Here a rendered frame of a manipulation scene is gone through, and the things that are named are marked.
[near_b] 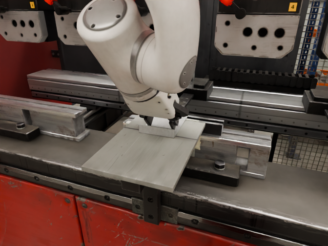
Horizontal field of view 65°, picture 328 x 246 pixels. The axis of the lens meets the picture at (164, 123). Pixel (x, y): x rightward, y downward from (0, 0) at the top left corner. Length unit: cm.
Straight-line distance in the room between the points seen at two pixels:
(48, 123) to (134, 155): 45
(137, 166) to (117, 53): 22
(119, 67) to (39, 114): 58
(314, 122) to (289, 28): 42
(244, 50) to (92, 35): 32
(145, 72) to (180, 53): 6
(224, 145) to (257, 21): 29
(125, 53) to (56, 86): 84
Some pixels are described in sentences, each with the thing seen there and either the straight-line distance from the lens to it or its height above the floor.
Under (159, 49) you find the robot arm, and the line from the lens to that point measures 31.
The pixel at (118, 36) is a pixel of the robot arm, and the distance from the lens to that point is 33.
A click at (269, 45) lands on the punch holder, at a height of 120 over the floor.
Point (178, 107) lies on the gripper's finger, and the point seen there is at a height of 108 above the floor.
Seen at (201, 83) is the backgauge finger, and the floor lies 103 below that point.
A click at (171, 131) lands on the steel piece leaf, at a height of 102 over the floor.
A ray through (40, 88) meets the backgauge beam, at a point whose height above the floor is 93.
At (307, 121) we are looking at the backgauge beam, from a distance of 90.
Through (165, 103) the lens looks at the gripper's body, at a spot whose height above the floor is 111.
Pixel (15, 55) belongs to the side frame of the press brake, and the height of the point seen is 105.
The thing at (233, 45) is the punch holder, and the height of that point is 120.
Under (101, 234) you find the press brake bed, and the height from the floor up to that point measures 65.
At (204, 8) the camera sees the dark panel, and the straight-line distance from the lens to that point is 112.
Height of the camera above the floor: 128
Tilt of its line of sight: 26 degrees down
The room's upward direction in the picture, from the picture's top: straight up
